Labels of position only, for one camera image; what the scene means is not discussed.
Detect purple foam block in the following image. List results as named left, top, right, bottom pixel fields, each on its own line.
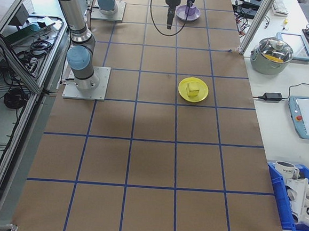
left=187, top=5, right=200, bottom=17

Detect grey cooking pot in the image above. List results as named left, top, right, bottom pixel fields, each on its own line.
left=248, top=45, right=293, bottom=77

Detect aluminium profile post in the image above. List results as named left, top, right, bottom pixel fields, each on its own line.
left=238, top=0, right=277, bottom=58

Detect V-shaped aluminium frame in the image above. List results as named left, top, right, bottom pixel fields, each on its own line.
left=0, top=0, right=75, bottom=231

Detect yellow plate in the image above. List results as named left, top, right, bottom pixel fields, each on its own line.
left=177, top=76, right=210, bottom=105

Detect blue plastic bin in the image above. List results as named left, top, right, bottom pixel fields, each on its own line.
left=262, top=161, right=309, bottom=231

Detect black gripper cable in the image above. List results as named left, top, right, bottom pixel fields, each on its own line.
left=147, top=0, right=193, bottom=39

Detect white square base plate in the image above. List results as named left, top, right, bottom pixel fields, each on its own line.
left=62, top=63, right=112, bottom=102
left=90, top=0, right=126, bottom=22

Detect black flat box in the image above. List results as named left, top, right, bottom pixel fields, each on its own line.
left=239, top=7, right=260, bottom=20

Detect white printed mug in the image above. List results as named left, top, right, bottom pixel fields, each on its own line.
left=273, top=160, right=300, bottom=181

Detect grey metal box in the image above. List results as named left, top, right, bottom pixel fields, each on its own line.
left=7, top=2, right=31, bottom=28

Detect purple plate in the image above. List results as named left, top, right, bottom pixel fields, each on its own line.
left=175, top=3, right=203, bottom=23

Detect black adapter cable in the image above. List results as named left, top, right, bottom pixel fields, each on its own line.
left=252, top=78, right=309, bottom=104

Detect black cable coil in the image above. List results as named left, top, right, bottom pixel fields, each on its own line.
left=2, top=86, right=30, bottom=111

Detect black power adapter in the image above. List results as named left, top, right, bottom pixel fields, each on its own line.
left=262, top=91, right=284, bottom=102

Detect white keyboard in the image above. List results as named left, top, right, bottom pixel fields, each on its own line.
left=271, top=0, right=290, bottom=18

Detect black electronic device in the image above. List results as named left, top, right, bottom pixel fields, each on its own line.
left=242, top=0, right=264, bottom=9

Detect yellow foam block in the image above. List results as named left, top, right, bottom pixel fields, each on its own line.
left=185, top=82, right=201, bottom=99

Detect thin black cable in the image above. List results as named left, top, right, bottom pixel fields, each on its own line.
left=231, top=9, right=256, bottom=40

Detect green board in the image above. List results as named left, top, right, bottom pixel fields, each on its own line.
left=9, top=20, right=57, bottom=50

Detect glass pot lid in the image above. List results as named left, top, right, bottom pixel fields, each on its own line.
left=256, top=35, right=295, bottom=65

